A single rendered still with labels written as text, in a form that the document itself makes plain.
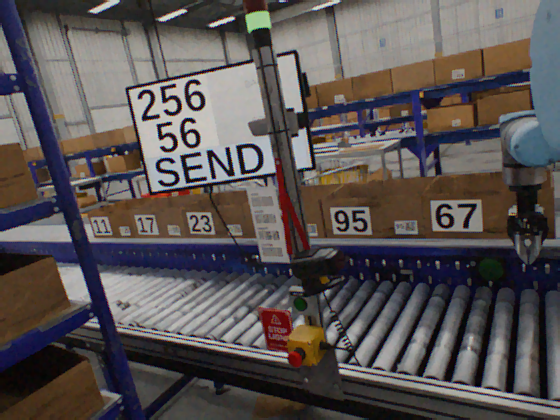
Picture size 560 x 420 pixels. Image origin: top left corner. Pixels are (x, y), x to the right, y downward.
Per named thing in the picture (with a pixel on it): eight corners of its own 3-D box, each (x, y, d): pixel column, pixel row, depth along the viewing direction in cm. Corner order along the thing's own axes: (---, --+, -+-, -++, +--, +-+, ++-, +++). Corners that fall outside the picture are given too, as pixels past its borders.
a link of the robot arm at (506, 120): (501, 115, 90) (495, 112, 99) (505, 171, 93) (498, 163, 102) (550, 107, 86) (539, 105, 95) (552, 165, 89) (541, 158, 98)
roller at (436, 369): (421, 395, 98) (418, 377, 97) (456, 295, 141) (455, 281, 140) (442, 399, 96) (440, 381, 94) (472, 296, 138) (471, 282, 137)
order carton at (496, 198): (425, 241, 146) (420, 194, 142) (441, 215, 170) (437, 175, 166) (556, 241, 125) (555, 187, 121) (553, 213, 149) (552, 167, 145)
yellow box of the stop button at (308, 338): (287, 367, 101) (281, 341, 100) (303, 347, 109) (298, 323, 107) (341, 377, 94) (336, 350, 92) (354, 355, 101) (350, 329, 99)
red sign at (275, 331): (266, 349, 114) (257, 307, 111) (268, 347, 115) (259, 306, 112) (317, 358, 105) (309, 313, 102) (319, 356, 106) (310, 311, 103)
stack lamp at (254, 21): (244, 31, 89) (238, 2, 88) (257, 33, 93) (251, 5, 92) (262, 25, 86) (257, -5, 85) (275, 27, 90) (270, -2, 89)
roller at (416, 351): (394, 390, 102) (392, 372, 101) (436, 293, 144) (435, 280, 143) (414, 394, 99) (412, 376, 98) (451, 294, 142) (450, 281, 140)
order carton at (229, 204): (186, 239, 208) (178, 207, 204) (223, 221, 232) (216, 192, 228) (248, 240, 187) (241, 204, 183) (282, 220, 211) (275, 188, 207)
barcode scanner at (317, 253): (343, 298, 90) (329, 254, 88) (298, 300, 96) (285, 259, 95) (354, 285, 95) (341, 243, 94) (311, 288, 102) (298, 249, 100)
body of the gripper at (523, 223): (508, 238, 98) (505, 189, 95) (509, 226, 105) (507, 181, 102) (546, 238, 94) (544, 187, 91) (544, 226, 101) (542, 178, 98)
